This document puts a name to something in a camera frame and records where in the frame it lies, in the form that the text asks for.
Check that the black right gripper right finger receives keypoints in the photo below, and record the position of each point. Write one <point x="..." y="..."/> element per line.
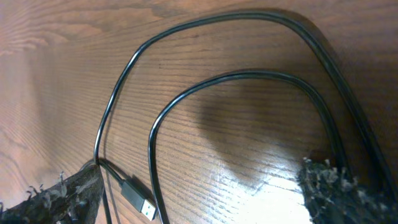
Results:
<point x="330" y="196"/>

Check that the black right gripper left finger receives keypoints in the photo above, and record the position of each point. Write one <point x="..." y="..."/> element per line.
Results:
<point x="73" y="200"/>

